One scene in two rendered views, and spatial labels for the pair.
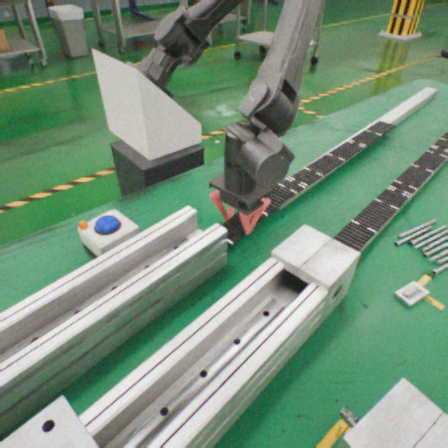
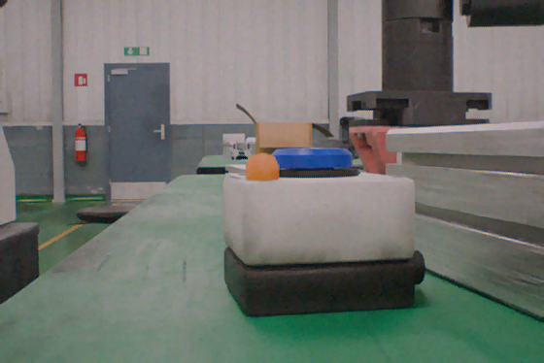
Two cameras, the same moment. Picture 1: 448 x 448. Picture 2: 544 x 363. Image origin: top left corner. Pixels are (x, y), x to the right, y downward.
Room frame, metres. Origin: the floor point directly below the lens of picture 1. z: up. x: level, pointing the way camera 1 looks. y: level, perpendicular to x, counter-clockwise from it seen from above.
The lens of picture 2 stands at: (0.28, 0.52, 0.86)
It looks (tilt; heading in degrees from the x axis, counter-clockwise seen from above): 3 degrees down; 305
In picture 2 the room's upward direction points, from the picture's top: straight up
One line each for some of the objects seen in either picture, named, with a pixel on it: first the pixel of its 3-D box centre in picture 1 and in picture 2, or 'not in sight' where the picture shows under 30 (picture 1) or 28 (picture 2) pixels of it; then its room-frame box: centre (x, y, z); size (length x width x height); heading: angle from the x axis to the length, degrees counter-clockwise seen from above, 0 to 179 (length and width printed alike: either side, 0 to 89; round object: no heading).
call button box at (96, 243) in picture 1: (113, 240); (328, 232); (0.48, 0.20, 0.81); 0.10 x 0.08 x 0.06; 46
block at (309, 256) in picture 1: (304, 269); not in sight; (0.39, -0.13, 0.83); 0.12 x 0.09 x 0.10; 46
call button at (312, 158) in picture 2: (107, 225); (312, 167); (0.48, 0.21, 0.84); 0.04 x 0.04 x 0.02
